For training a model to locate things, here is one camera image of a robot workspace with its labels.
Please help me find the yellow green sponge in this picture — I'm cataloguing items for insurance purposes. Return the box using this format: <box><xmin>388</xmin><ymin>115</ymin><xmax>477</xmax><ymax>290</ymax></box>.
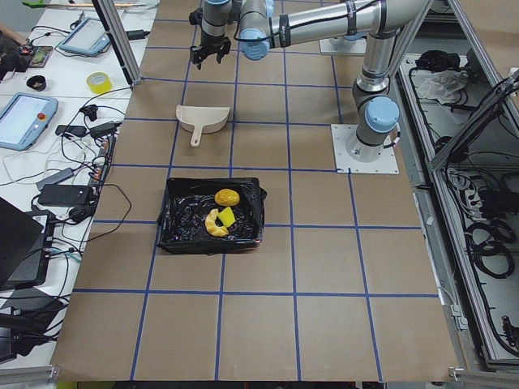
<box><xmin>217</xmin><ymin>207</ymin><xmax>236</xmax><ymax>228</ymax></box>

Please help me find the black laptop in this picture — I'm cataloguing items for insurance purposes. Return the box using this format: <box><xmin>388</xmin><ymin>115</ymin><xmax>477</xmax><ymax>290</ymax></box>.
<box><xmin>1</xmin><ymin>199</ymin><xmax>55</xmax><ymax>291</ymax></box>

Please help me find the yellow tape roll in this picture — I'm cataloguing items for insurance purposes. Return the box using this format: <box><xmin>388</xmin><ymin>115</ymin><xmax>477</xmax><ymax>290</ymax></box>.
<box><xmin>86</xmin><ymin>72</ymin><xmax>113</xmax><ymax>95</ymax></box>

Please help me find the blue teach pendant far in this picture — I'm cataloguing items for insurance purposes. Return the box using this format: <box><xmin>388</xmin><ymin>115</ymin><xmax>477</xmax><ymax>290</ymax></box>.
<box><xmin>58</xmin><ymin>18</ymin><xmax>110</xmax><ymax>57</ymax></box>

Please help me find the black power adapter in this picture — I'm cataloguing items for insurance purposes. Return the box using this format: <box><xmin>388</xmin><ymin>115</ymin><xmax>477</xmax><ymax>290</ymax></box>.
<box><xmin>38</xmin><ymin>184</ymin><xmax>94</xmax><ymax>207</ymax></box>

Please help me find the toy croissant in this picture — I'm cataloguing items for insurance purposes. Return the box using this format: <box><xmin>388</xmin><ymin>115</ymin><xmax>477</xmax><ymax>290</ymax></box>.
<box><xmin>204</xmin><ymin>208</ymin><xmax>229</xmax><ymax>237</ymax></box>

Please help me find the beige dustpan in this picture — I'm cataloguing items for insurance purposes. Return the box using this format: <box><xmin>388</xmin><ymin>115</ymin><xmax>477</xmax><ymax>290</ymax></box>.
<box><xmin>175</xmin><ymin>105</ymin><xmax>230</xmax><ymax>147</ymax></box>

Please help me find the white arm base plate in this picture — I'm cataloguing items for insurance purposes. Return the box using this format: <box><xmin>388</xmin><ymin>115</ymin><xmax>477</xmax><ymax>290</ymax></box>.
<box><xmin>331</xmin><ymin>124</ymin><xmax>399</xmax><ymax>175</ymax></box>

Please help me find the blue teach pendant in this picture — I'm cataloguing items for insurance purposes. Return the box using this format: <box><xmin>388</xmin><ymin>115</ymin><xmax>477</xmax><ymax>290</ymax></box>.
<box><xmin>1</xmin><ymin>92</ymin><xmax>58</xmax><ymax>151</ymax></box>
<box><xmin>58</xmin><ymin>18</ymin><xmax>110</xmax><ymax>57</ymax></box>

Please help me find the blue teach pendant near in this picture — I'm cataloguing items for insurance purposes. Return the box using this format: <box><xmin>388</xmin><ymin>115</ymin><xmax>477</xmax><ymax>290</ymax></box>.
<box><xmin>1</xmin><ymin>92</ymin><xmax>58</xmax><ymax>151</ymax></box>

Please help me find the aluminium frame post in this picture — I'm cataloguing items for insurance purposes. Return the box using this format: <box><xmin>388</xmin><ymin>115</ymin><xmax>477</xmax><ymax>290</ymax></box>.
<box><xmin>92</xmin><ymin>0</ymin><xmax>142</xmax><ymax>88</ymax></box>

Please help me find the yellow toy potato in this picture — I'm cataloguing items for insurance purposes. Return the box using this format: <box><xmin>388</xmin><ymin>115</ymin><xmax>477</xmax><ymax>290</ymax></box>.
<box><xmin>214</xmin><ymin>188</ymin><xmax>240</xmax><ymax>207</ymax></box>

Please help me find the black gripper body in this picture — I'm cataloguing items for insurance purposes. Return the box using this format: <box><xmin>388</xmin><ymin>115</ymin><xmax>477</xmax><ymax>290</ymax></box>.
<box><xmin>190</xmin><ymin>34</ymin><xmax>231</xmax><ymax>65</ymax></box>

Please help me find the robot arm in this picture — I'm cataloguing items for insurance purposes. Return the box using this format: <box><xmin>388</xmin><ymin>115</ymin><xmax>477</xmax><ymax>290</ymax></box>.
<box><xmin>189</xmin><ymin>1</ymin><xmax>414</xmax><ymax>96</ymax></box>

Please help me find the white crumpled cloth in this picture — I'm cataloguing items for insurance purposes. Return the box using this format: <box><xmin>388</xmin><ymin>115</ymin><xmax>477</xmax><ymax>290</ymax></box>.
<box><xmin>417</xmin><ymin>70</ymin><xmax>468</xmax><ymax>105</ymax></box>

